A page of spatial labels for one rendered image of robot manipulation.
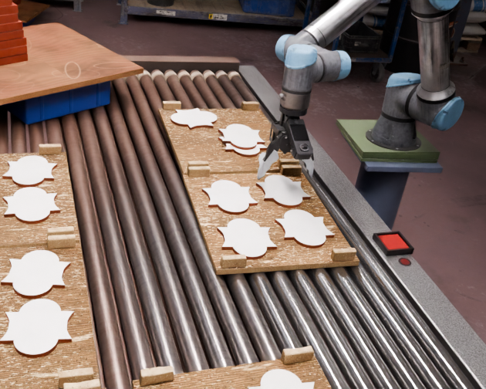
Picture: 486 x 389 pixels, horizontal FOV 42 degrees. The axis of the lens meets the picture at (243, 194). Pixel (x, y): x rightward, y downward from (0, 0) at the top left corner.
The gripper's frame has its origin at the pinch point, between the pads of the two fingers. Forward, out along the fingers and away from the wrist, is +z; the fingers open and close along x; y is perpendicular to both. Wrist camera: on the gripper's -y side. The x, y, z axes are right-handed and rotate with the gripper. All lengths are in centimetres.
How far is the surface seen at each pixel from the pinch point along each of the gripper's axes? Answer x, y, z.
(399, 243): -23.4, -23.4, 6.7
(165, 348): 40, -50, 10
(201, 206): 23.6, -4.9, 4.4
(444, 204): -156, 134, 86
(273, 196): 3.9, -2.9, 3.2
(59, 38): 56, 84, -14
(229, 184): 14.4, 3.4, 2.6
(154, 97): 25, 65, 0
